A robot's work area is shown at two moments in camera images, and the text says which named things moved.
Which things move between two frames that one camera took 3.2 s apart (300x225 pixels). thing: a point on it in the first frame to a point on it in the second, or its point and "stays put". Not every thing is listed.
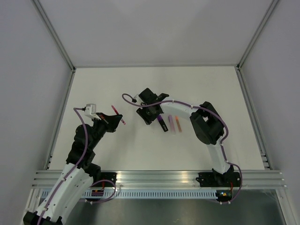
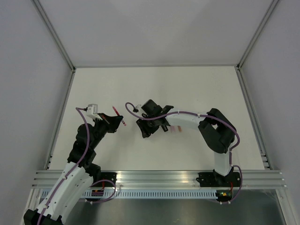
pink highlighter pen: (171, 124) stays put
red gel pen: (122, 119) stays put
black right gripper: (147, 119) to (146, 131)
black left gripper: (111, 122) stays put
